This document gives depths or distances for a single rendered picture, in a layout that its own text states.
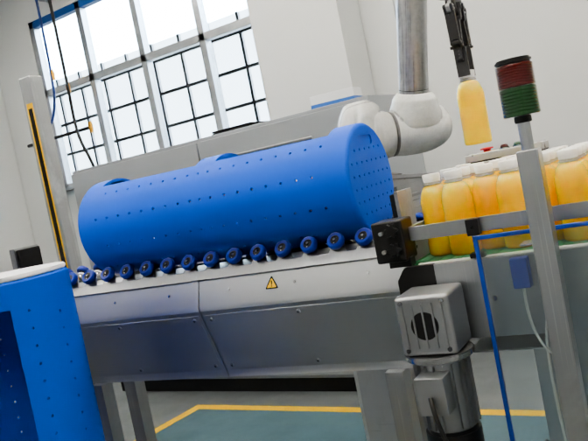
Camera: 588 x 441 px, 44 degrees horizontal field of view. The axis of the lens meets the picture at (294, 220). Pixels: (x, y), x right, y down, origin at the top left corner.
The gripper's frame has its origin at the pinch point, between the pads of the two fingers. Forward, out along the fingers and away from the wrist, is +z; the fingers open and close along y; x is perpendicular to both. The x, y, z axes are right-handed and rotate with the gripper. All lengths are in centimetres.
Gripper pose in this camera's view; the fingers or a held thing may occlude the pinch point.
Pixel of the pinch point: (465, 63)
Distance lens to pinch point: 187.8
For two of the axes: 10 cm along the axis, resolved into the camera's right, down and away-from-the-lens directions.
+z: 2.0, 9.8, 0.6
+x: 8.6, -1.4, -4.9
